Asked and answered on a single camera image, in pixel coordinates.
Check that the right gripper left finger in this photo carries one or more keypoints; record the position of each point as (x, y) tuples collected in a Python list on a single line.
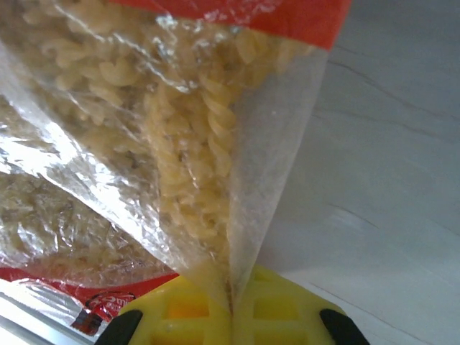
[(179, 316)]

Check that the red fusilli pasta bag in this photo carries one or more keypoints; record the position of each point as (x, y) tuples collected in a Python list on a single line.
[(179, 143)]

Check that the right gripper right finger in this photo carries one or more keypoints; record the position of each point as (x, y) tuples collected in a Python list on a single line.
[(280, 309)]

